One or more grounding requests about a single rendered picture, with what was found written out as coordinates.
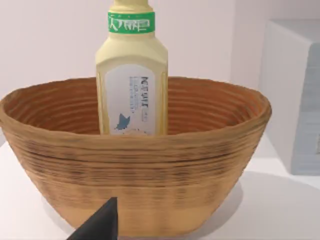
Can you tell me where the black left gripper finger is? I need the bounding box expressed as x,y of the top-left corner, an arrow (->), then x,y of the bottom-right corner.
66,196 -> 119,240

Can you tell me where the woven brown basket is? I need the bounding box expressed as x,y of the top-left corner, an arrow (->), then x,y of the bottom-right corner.
0,75 -> 272,238

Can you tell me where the pale yellow bottle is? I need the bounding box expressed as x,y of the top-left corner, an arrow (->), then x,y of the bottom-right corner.
94,0 -> 169,137

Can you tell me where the pale grey box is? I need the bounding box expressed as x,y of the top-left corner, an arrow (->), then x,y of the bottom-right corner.
259,18 -> 320,176

